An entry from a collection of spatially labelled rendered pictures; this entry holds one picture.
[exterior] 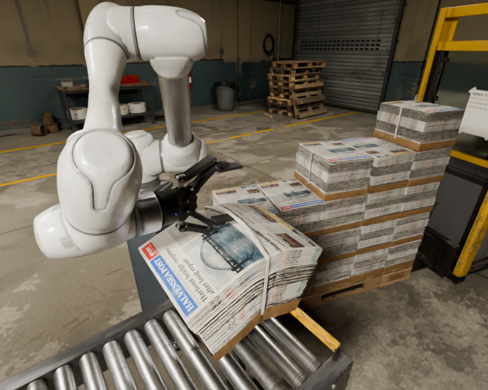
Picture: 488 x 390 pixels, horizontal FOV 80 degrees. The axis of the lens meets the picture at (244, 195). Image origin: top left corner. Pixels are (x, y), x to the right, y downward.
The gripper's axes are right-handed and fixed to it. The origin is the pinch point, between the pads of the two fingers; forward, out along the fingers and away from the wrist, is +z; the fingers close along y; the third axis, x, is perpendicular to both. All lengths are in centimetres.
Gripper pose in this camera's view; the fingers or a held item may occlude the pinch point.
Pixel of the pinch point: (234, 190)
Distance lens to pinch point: 73.3
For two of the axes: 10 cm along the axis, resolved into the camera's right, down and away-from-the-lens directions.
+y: -0.8, 9.0, 4.3
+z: 7.9, -2.0, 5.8
